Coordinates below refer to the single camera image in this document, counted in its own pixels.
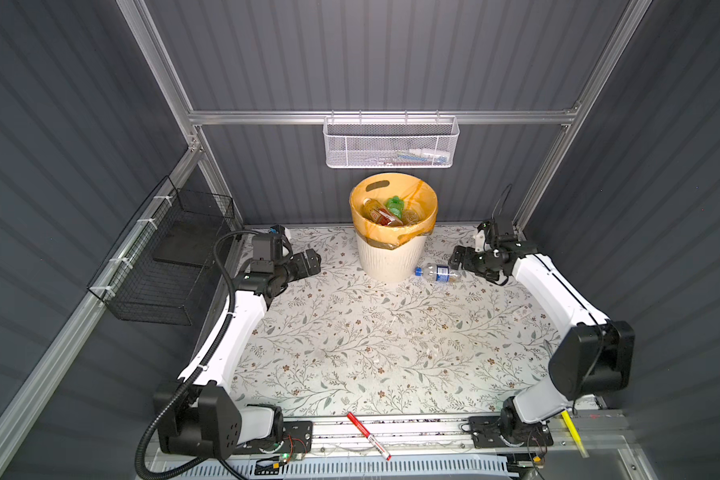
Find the orange plastic bin liner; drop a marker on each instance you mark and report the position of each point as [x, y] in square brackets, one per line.
[417, 196]

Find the black wire mesh basket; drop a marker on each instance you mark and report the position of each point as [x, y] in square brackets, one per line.
[165, 272]

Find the large green soda bottle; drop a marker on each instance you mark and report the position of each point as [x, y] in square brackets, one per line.
[396, 206]

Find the yellow highlighter pen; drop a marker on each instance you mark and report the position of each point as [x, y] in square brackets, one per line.
[575, 435]

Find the white wire mesh basket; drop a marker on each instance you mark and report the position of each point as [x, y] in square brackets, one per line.
[348, 139]

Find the cream ribbed waste bin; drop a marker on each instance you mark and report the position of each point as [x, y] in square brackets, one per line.
[390, 265]

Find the red yellow tea bottle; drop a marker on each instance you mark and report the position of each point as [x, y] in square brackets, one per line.
[377, 213]

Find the red marker pen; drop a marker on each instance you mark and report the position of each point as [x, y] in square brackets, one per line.
[369, 436]

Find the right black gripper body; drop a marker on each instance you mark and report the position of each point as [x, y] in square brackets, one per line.
[476, 262]

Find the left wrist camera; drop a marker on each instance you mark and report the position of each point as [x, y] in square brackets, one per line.
[273, 245]

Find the floral table mat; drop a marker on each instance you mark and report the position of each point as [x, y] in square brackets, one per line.
[343, 342]

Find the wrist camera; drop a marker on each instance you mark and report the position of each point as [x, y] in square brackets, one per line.
[273, 245]
[492, 233]

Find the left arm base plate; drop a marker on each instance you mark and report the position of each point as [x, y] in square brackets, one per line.
[292, 437]

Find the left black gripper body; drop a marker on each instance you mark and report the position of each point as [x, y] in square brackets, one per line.
[295, 268]

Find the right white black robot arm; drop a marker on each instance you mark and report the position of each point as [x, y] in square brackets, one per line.
[594, 356]

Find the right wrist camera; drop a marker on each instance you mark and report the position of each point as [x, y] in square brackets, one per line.
[492, 233]

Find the items in white basket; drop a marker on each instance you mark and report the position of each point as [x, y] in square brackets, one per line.
[423, 156]

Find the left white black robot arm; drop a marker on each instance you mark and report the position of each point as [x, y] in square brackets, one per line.
[196, 417]

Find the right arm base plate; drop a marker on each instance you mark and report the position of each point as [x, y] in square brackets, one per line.
[494, 431]

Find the blue label water bottle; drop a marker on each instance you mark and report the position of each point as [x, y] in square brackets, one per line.
[437, 273]

